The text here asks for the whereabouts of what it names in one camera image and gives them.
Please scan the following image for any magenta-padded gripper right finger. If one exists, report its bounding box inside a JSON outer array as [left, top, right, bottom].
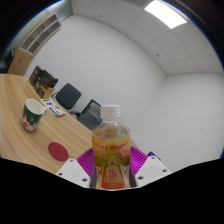
[[129, 146, 172, 188]]

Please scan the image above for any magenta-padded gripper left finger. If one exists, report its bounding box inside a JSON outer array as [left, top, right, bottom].
[[55, 147, 96, 189]]

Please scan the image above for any yellow-labelled drink bottle white cap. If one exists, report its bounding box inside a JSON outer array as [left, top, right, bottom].
[[91, 104, 132, 191]]

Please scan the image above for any flat round red coaster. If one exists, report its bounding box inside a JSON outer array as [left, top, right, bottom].
[[47, 141, 70, 163]]

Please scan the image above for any black mesh office chair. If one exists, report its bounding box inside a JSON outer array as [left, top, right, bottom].
[[71, 98, 103, 132]]

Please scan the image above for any white printed leaflet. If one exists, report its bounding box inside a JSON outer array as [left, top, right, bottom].
[[40, 97, 67, 117]]

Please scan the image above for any green patterned white mug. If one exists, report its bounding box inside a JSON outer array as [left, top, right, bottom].
[[21, 98, 48, 132]]

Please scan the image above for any black padded office chair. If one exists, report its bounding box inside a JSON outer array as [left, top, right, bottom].
[[52, 82, 83, 113]]

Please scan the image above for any brown cardboard box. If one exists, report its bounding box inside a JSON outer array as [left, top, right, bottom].
[[33, 81, 56, 99]]

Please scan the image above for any wide dark box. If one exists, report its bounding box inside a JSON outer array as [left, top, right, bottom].
[[39, 69, 60, 88]]

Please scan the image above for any small dark box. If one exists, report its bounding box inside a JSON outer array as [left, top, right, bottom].
[[28, 65, 43, 87]]

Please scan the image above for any large ceiling light panel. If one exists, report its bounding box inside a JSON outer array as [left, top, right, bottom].
[[143, 0, 188, 30]]

